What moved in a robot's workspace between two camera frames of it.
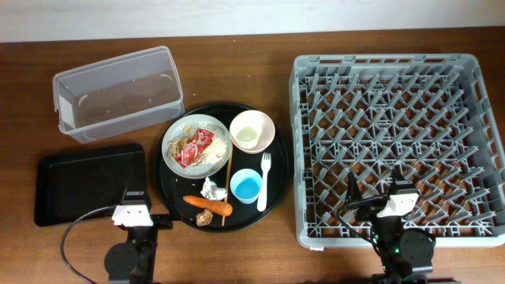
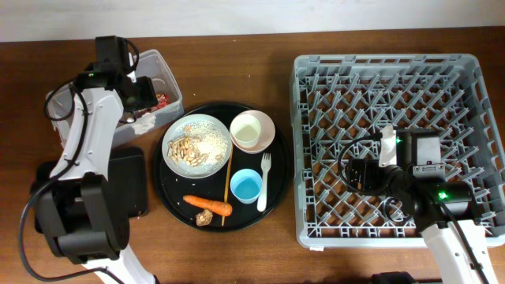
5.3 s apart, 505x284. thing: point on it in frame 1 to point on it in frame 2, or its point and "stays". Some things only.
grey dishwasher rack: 435,117 stays
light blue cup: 245,184 stays
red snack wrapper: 200,142 to 162,99
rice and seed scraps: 218,147 stays
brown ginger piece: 203,218 stays
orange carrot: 214,206 stays
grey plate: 196,146 stays
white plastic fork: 266,164 stays
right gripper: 371,208 to 369,168
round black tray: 220,166 stays
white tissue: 212,192 to 145,123
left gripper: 165,222 to 149,99
